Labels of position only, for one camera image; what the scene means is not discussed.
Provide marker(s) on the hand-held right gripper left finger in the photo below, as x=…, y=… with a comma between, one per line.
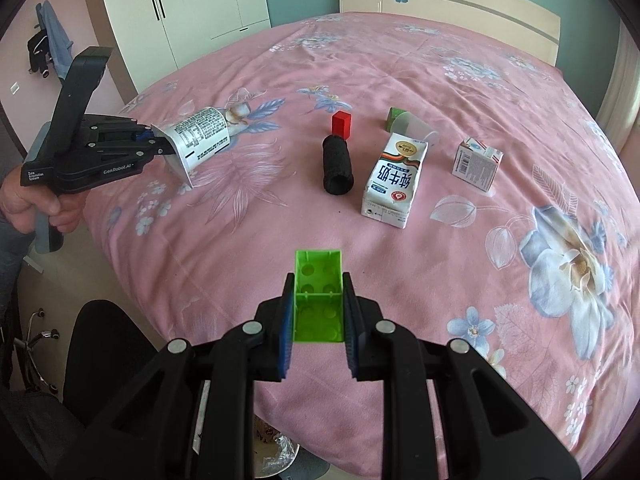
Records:
x=286, y=320

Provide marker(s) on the cream bed headboard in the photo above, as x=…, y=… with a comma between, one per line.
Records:
x=450, y=5

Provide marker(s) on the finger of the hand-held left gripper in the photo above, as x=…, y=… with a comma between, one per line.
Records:
x=135, y=149
x=120, y=124

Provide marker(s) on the white trash bin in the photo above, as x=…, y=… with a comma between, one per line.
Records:
x=277, y=452

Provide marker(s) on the cream curtain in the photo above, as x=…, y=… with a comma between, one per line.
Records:
x=622, y=95

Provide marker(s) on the blue hanging garment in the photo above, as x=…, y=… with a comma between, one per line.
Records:
x=57, y=45

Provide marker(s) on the black round cap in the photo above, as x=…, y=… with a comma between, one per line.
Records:
x=337, y=165

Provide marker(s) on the white wardrobe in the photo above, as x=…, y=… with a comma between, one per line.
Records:
x=190, y=5

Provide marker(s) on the green building block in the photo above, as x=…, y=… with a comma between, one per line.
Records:
x=317, y=280

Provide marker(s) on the red block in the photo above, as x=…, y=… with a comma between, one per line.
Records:
x=342, y=124

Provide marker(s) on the small green block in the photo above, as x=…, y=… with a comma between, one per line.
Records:
x=392, y=116

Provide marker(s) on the white medicine box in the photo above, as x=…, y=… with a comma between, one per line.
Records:
x=475, y=165

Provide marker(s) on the white milk carton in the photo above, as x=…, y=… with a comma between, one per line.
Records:
x=392, y=180

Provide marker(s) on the pink floral bedsheet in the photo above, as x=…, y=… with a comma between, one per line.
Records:
x=450, y=270

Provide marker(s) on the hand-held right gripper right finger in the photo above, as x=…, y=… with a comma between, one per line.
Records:
x=350, y=320

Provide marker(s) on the clear plastic cup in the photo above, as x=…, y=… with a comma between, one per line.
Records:
x=417, y=130

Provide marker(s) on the black office chair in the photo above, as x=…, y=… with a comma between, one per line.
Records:
x=105, y=345

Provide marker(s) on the person's left hand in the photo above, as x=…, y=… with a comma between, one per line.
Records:
x=30, y=200

